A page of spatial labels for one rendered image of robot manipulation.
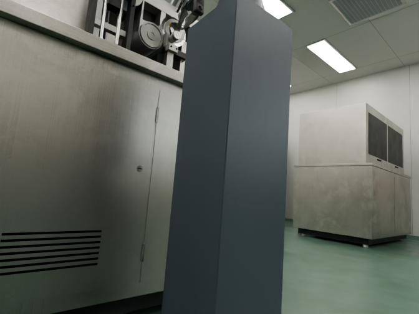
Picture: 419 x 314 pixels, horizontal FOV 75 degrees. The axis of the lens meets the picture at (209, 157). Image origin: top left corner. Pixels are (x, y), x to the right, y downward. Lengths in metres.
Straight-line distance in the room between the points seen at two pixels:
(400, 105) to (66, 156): 5.24
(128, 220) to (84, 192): 0.17
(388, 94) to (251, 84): 5.12
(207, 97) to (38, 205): 0.53
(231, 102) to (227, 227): 0.25
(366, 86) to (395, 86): 0.46
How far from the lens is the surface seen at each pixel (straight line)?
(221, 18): 0.71
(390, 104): 5.63
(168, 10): 2.02
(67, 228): 0.89
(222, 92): 0.61
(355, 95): 5.89
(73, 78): 0.93
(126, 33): 1.22
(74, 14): 1.70
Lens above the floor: 0.45
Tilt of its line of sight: 8 degrees up
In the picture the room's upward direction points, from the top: 4 degrees clockwise
